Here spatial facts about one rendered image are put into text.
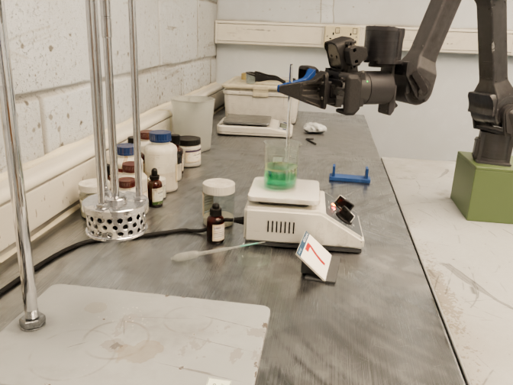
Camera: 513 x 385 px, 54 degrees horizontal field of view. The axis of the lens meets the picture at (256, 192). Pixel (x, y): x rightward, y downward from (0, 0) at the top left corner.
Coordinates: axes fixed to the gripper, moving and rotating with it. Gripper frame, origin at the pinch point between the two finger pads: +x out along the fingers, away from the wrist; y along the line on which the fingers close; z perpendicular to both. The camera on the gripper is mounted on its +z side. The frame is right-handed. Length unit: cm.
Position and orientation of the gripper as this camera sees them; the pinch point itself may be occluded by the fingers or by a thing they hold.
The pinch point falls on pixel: (298, 88)
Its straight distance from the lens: 84.9
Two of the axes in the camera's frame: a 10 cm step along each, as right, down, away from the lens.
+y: 3.3, 3.1, -8.9
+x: -9.4, 0.8, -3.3
